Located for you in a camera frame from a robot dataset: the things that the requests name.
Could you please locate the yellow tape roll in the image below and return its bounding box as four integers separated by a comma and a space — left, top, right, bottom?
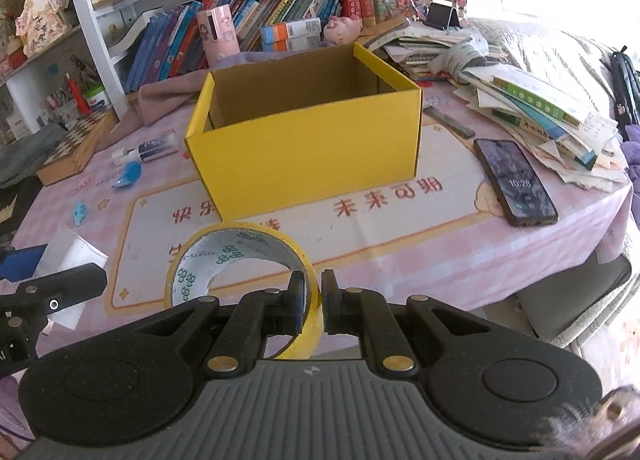
164, 222, 325, 360

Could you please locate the blue correction tape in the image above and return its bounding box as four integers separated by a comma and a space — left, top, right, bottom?
112, 161, 144, 191

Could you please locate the white and navy spray bottle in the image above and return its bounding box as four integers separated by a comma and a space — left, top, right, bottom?
112, 133, 180, 165

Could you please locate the grey seat cushion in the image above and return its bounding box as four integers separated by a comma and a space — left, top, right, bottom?
514, 254, 634, 341

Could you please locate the grey quilted sofa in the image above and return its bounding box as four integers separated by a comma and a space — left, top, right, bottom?
469, 16, 640, 151

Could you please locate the red bottle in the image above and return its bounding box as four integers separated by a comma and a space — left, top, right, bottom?
69, 79, 92, 116

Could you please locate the white shelf unit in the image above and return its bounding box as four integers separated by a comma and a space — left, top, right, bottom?
0, 0, 468, 121

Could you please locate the pink checked tablecloth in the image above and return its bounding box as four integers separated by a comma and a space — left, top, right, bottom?
10, 74, 634, 372

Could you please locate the pink plush figure sign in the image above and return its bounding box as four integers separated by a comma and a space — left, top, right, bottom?
14, 0, 70, 58

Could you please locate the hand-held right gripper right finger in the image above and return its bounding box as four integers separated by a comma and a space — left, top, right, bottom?
321, 269, 501, 375

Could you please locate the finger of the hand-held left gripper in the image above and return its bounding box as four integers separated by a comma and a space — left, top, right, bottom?
0, 262, 109, 313
0, 245, 49, 283

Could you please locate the orange and blue box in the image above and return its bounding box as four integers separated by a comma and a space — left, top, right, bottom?
262, 34, 324, 53
260, 18, 323, 41

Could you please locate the yellow cardboard box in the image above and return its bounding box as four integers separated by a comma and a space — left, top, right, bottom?
183, 42, 425, 223

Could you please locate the white jar green lid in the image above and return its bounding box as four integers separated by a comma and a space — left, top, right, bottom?
82, 84, 111, 113

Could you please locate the black phone stand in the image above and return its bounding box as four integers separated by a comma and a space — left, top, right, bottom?
426, 2, 462, 31

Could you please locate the pink cloth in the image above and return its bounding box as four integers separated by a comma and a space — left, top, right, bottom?
137, 52, 213, 126

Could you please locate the purple cloth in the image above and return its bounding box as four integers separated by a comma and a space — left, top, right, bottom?
219, 46, 302, 71

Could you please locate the pink printed blanket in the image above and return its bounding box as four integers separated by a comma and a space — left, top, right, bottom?
565, 284, 640, 406

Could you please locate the wooden chess board box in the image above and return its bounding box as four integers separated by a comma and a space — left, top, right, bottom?
37, 109, 119, 187

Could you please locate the white pen cup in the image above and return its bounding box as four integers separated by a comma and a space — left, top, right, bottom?
47, 89, 81, 123

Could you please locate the black smartphone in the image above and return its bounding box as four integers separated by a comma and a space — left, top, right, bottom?
473, 138, 560, 227

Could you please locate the grey cloth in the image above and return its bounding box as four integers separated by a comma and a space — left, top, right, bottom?
0, 124, 69, 189

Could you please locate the white lying book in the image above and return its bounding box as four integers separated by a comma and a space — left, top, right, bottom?
107, 9, 174, 61

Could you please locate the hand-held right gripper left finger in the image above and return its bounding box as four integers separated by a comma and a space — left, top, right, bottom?
150, 270, 307, 375

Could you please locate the row of slanted books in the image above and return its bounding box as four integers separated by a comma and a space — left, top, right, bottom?
124, 0, 349, 93

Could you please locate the pink pig toy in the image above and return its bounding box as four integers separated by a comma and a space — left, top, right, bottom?
322, 15, 362, 46

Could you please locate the black bag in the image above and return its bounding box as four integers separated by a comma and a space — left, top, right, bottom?
607, 46, 640, 126

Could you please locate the pile of papers and books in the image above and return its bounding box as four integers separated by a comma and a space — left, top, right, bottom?
372, 19, 629, 191

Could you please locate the fuzzy purple sleeve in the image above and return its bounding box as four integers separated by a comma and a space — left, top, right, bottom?
542, 384, 640, 460

